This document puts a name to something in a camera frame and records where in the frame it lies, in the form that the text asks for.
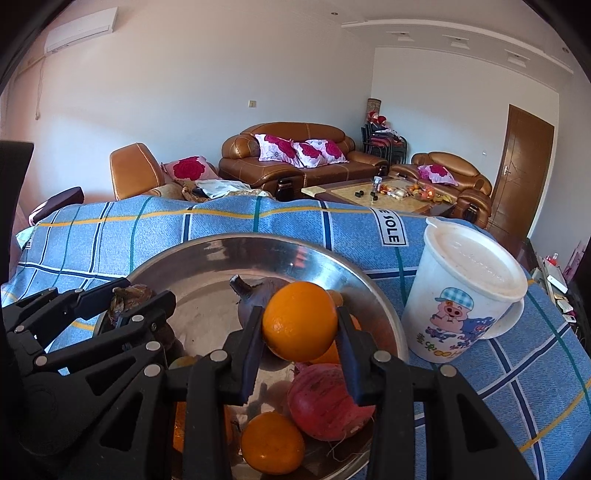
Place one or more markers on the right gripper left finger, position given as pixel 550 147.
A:
pixel 171 423

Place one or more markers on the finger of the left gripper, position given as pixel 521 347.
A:
pixel 51 311
pixel 138 327

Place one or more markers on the wrinkled brown passion fruit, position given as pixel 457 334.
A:
pixel 127 298

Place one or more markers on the large rough tangerine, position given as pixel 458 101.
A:
pixel 206 428

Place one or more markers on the purple passion fruit with stem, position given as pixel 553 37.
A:
pixel 253 295

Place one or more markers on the small orange back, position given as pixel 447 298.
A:
pixel 300 322

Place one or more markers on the pink pomegranate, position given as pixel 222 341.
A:
pixel 321 406

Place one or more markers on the dark maroon stool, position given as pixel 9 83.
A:
pixel 71 196

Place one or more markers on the stainless steel bowl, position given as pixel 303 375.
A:
pixel 198 274

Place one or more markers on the brown leather armchair near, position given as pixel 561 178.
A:
pixel 134 171

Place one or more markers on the brown leather armchair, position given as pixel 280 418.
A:
pixel 134 171
pixel 472 197

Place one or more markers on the white cartoon pig mug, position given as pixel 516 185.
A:
pixel 467 288

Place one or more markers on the pink electric kettle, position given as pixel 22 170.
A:
pixel 15 158

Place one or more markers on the red floral cushion near armchair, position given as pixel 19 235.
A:
pixel 192 168

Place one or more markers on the tv stand with clutter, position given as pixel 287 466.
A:
pixel 564 291

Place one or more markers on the brown leather three-seat sofa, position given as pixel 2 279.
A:
pixel 240 159

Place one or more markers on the floral cushion left on sofa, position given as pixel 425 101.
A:
pixel 277 149

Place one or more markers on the floral cushion on sofa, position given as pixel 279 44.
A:
pixel 316 153
pixel 277 149

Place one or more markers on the floral cushion right on sofa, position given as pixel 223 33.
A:
pixel 316 153

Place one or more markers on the brown leather armchair far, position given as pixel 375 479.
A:
pixel 472 197

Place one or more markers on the wooden coffee table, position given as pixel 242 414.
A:
pixel 394 193

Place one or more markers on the floral cushion on far armchair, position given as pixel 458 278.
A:
pixel 437 174

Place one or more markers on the brown wooden door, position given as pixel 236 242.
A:
pixel 521 177

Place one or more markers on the white air conditioner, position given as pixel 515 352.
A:
pixel 81 29

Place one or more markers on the stacked dark chairs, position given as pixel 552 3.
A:
pixel 383 141

